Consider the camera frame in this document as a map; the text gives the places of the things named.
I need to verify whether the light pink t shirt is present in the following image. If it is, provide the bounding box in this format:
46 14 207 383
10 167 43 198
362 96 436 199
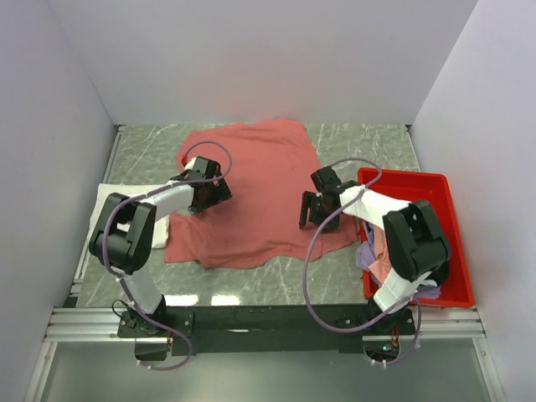
368 227 393 285

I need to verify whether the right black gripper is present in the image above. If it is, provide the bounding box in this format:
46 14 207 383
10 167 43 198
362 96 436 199
299 191 341 234

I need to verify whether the red plastic bin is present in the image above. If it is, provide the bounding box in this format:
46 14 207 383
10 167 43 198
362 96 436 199
370 169 475 309

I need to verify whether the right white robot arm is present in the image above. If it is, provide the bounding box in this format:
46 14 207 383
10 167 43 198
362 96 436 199
299 166 451 334

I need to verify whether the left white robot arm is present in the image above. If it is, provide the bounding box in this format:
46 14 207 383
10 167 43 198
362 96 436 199
88 156 232 337

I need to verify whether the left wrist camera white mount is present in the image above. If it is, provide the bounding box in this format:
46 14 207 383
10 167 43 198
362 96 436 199
180 155 198 172

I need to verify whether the lavender t shirt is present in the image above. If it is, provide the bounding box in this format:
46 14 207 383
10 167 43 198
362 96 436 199
356 222 441 300

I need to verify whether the aluminium frame rail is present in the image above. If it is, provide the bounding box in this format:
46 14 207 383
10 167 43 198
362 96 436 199
44 307 487 343

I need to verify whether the dark pink t shirt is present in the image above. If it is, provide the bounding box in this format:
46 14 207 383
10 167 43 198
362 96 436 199
163 118 357 269

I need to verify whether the folded white t shirt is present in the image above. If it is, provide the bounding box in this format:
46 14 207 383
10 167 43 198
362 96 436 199
86 183 169 249

